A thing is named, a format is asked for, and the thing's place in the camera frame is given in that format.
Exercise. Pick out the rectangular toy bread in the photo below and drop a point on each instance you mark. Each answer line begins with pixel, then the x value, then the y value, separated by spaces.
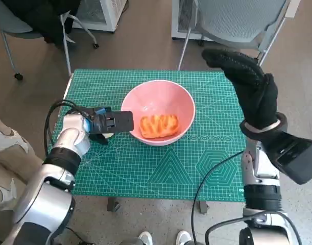
pixel 158 126

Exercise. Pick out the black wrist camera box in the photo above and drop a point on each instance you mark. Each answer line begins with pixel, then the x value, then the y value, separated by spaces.
pixel 296 158
pixel 117 122

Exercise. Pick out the grey mesh chair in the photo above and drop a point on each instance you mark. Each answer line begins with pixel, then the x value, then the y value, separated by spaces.
pixel 235 20

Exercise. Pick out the white mesh cabinet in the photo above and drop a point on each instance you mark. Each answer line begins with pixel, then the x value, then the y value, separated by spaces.
pixel 182 15
pixel 99 10

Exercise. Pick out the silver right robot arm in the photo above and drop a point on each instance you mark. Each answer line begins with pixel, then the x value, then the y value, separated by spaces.
pixel 260 196

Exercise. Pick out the green cutting mat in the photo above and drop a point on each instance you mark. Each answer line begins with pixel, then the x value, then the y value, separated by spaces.
pixel 145 168

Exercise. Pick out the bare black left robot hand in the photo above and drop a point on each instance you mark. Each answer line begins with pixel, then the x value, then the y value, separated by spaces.
pixel 100 111

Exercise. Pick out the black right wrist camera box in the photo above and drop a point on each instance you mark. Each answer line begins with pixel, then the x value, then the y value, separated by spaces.
pixel 296 158

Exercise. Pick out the blue-grey seat chair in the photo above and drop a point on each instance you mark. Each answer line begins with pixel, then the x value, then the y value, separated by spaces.
pixel 10 25

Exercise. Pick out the black table leg bracket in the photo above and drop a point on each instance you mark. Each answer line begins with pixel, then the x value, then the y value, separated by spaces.
pixel 203 207
pixel 113 205

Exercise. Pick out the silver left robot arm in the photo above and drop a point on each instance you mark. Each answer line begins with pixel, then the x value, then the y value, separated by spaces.
pixel 71 137

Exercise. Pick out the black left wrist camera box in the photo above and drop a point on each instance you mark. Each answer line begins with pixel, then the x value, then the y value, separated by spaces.
pixel 117 122

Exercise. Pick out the pink bowl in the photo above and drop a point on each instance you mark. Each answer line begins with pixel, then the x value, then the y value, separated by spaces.
pixel 158 99

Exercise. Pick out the white shoe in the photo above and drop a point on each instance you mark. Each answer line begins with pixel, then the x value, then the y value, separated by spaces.
pixel 146 237
pixel 183 237

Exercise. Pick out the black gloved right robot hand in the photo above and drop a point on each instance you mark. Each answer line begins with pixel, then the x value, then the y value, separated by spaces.
pixel 258 99

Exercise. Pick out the round toy bread bun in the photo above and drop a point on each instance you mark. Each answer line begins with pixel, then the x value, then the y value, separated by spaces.
pixel 109 135

